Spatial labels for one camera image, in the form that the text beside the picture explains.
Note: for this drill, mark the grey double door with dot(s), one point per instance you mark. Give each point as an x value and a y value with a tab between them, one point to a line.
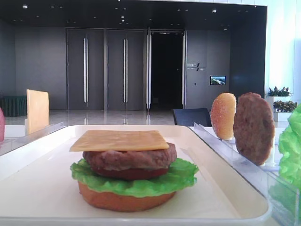
85	59
125	70

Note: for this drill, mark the lower potted plant box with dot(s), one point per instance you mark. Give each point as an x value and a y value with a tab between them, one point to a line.
283	110

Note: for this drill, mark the standing orange cheese slice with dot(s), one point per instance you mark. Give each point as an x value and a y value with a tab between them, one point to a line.
37	111

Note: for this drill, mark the open grey door leaf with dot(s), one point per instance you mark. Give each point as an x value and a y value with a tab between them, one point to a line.
148	75

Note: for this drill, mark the upper potted plant box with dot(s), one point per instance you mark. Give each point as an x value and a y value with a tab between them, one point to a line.
283	94

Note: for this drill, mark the standing red tomato slice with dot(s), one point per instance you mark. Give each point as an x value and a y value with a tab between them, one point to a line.
2	125

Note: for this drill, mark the wall display screen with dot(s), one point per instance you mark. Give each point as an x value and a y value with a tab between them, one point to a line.
218	80

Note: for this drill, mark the clear acrylic left rack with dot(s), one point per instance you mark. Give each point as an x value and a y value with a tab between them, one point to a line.
10	144

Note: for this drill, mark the green skirted table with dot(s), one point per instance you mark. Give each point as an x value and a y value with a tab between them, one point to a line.
13	106

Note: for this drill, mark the grey double door left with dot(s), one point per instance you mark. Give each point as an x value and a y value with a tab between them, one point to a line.
85	59

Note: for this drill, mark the clear acrylic right rack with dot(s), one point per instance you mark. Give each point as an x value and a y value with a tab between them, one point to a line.
261	177

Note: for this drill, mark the green lettuce leaf on burger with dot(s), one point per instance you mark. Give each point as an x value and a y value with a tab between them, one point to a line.
181	175

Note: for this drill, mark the standing brown meat patty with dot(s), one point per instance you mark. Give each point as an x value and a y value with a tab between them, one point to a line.
254	128

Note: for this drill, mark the brown meat patty on burger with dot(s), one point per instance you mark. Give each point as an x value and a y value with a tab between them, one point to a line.
118	160

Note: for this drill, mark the cream plastic serving tray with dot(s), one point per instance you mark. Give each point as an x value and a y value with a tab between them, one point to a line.
36	187

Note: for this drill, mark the potted plant box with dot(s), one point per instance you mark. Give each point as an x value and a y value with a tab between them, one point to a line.
283	94
283	110

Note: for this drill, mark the green lettuce in rack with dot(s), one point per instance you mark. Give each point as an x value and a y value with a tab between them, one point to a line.
290	164

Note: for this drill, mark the grey double door middle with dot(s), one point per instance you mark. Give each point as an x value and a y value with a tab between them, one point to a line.
125	70

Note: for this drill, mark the black chair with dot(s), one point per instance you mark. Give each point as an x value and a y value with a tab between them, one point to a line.
187	117

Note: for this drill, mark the red tomato slice on burger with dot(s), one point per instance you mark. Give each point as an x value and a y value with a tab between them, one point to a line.
131	174

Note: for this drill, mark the clear acrylic rack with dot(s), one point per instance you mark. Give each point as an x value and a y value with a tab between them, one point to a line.
10	144
261	177

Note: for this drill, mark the bottom burger bun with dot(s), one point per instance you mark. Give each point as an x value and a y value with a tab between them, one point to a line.
121	203

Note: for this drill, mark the orange cheese slice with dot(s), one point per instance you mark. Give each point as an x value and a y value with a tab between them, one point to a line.
107	140
37	111

